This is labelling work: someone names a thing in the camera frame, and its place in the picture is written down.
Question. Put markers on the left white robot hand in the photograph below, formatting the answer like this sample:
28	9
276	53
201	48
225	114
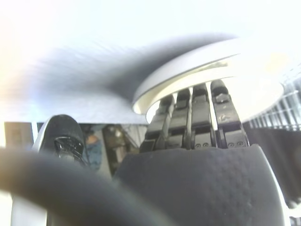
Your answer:
200	183

